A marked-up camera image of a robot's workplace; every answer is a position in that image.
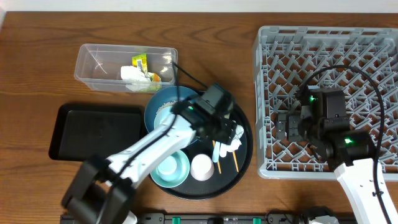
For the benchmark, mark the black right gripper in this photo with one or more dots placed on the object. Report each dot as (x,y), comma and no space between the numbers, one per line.
(281,122)

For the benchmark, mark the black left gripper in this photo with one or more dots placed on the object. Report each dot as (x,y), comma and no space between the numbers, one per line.
(224,131)

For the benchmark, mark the white napkin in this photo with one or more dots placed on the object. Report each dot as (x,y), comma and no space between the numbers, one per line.
(136,80)
(236,142)

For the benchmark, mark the pink cup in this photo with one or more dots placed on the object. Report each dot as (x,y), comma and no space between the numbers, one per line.
(201,167)

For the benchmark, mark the teal green bowl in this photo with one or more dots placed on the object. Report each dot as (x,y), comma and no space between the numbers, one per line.
(183,171)

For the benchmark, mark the yellow snack wrapper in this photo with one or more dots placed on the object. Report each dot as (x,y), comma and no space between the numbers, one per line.
(140,62)

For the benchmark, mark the light blue small bowl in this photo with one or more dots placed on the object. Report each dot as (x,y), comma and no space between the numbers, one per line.
(159,119)

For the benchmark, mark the light blue cup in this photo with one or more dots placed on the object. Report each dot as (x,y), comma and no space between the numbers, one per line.
(167,169)

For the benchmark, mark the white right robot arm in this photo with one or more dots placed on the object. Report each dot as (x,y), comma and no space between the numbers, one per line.
(349,153)

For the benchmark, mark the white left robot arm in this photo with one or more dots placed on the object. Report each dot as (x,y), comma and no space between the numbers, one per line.
(103,189)

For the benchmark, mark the grey dishwasher rack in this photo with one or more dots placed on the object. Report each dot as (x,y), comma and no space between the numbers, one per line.
(360,61)

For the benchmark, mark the clear plastic waste bin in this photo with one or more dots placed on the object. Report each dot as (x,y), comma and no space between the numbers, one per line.
(98,65)

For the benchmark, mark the right wooden chopstick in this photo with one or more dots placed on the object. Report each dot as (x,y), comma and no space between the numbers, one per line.
(235,161)

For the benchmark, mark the round black serving tray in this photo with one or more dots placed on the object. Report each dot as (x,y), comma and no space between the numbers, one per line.
(220,183)

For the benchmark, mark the dark blue plate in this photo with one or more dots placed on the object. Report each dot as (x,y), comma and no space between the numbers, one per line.
(161,97)

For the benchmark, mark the black rectangular tray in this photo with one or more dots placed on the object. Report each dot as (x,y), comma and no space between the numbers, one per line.
(86,129)

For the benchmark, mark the black rail with green clips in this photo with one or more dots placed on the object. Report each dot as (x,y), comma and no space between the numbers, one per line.
(272,218)

